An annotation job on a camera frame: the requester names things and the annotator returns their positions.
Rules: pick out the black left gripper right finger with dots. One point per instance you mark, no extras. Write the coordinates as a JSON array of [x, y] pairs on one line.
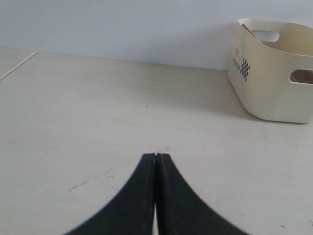
[[179, 210]]

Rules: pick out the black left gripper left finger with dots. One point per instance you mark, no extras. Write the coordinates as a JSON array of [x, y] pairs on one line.
[[131, 211]]

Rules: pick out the cream plastic tub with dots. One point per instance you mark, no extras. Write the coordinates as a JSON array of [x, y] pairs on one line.
[[264, 56]]

